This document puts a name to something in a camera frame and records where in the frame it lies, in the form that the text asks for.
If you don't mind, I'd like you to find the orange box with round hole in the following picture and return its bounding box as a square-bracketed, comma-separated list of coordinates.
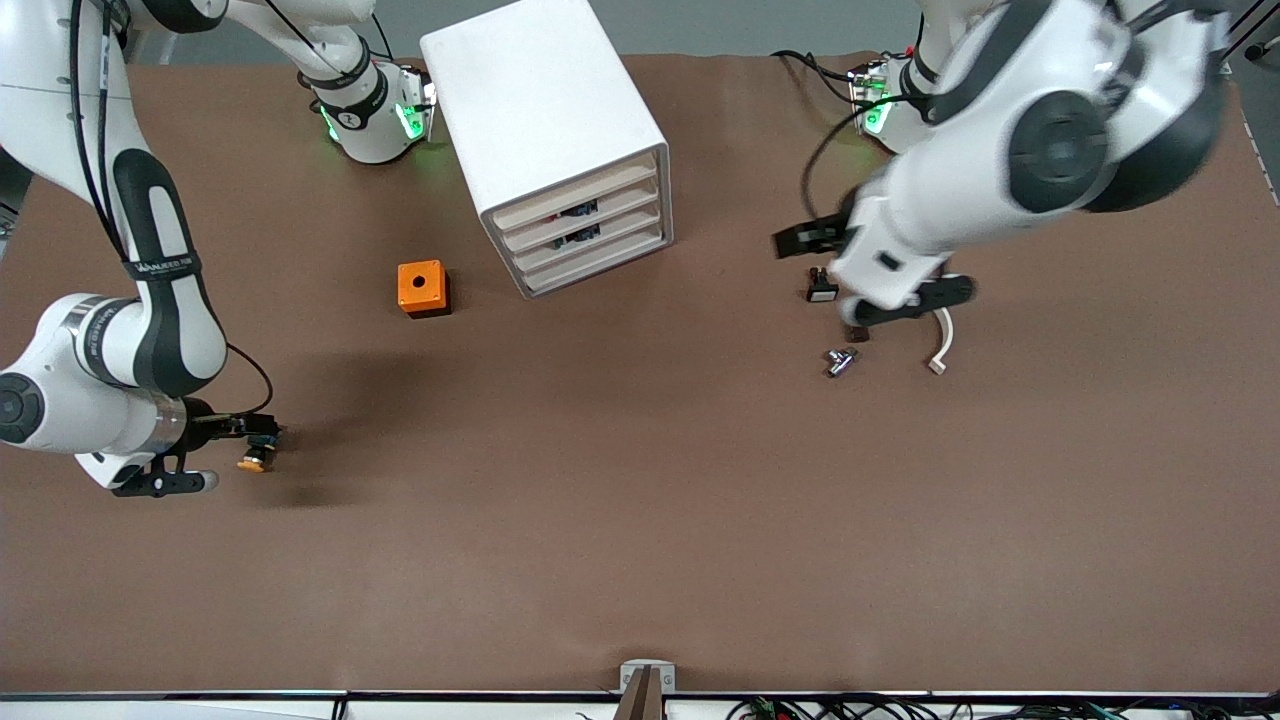
[397, 260, 451, 319]

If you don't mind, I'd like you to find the white curved plastic bracket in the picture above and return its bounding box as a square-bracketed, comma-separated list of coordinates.
[927, 306, 955, 376]

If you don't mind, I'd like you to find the black left base cable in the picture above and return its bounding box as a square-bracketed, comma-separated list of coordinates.
[770, 48, 869, 107]

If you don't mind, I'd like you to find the black base cable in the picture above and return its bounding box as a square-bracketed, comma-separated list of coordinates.
[770, 48, 869, 107]
[335, 15, 397, 63]

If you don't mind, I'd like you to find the black right base cable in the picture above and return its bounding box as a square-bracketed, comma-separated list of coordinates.
[335, 15, 397, 63]

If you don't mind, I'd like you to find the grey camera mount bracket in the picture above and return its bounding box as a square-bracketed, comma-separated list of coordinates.
[615, 660, 677, 720]

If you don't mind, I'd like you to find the black cable bundle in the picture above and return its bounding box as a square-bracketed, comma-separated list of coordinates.
[728, 693, 1280, 720]

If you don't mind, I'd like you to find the aluminium frame profile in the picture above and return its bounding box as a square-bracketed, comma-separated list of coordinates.
[1222, 0, 1280, 71]

